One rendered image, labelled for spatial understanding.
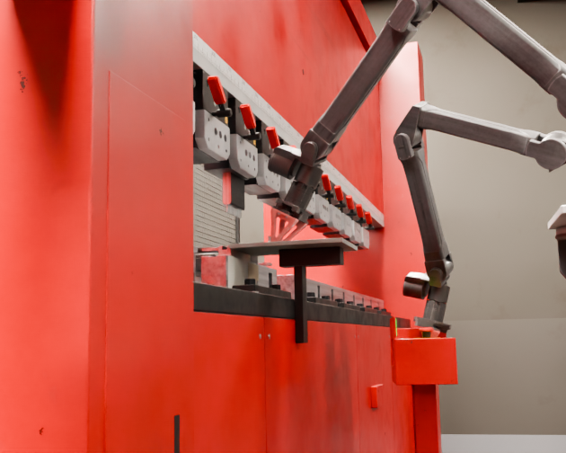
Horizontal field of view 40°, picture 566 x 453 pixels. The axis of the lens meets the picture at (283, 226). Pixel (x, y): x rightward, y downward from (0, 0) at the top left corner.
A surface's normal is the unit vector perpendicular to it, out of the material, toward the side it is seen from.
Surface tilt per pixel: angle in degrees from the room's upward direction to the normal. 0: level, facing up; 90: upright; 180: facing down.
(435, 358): 90
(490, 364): 90
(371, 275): 90
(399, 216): 90
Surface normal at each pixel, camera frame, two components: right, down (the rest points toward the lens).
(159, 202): 0.96, -0.06
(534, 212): -0.22, -0.14
